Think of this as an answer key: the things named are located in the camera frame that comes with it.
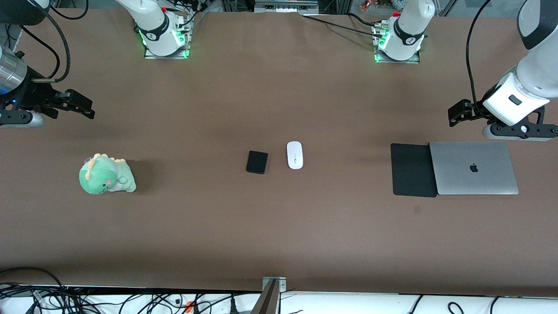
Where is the black smartphone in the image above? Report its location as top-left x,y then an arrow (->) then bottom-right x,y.
246,150 -> 269,175

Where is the white computer mouse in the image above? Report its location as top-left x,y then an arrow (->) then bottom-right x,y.
286,141 -> 304,170

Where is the aluminium frame with ports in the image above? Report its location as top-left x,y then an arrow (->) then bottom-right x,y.
254,0 -> 320,15

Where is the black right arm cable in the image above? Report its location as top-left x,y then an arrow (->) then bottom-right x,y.
17,0 -> 90,83

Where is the silver closed laptop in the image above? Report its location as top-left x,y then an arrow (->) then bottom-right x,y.
429,141 -> 520,196

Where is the short black table cable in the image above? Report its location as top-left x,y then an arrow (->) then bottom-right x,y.
347,12 -> 384,27

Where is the long black table cable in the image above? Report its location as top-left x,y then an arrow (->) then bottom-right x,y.
303,15 -> 385,39

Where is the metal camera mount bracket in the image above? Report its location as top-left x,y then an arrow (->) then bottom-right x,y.
251,276 -> 287,314

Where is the green dinosaur plush toy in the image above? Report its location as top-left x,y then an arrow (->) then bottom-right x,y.
79,153 -> 137,195

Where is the black mouse pad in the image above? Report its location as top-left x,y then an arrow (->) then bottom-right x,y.
390,143 -> 438,198

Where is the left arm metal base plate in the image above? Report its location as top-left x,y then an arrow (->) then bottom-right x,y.
373,21 -> 422,64

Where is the black looped floor cable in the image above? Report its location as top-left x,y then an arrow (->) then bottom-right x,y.
0,267 -> 67,314

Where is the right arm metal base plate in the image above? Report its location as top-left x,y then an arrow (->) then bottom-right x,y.
143,15 -> 192,60

